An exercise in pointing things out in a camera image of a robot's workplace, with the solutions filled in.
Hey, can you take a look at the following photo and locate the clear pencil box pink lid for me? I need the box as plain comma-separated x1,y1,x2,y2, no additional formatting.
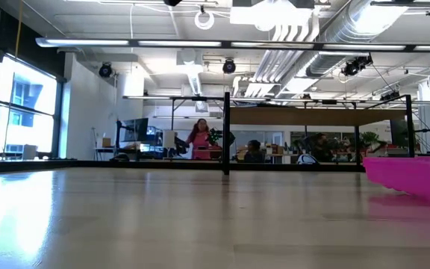
362,155,430,205

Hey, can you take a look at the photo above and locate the white hanging hoop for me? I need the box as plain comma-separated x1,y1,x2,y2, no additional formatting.
193,10,216,31

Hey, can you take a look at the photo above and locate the long ceiling light strip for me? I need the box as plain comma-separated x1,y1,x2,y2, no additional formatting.
34,36,430,53

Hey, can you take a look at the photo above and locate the black round ceiling fixture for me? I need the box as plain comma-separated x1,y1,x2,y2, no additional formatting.
99,61,113,78
222,58,237,75

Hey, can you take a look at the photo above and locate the black computer monitor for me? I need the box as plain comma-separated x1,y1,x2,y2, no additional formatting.
120,117,150,143

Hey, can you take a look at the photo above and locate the standing person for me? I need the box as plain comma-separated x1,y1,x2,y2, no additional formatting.
184,118,216,161

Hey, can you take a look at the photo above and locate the seated person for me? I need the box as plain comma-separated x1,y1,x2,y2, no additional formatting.
311,132,337,164
243,139,267,164

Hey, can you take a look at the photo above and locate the wooden shelf with black legs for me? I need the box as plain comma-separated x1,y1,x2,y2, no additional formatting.
222,91,416,176

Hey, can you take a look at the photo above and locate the white round object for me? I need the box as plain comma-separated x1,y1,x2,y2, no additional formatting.
296,153,319,166

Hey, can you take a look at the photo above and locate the green potted plant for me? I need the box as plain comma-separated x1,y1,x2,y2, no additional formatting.
360,131,387,152

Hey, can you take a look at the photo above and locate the silver ventilation duct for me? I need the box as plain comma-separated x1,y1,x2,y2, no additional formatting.
304,0,412,78

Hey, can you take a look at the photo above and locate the black ceiling camera cluster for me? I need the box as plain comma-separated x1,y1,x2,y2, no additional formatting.
340,55,374,78

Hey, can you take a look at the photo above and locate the black aluminium table frame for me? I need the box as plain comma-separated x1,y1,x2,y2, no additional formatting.
0,158,366,175

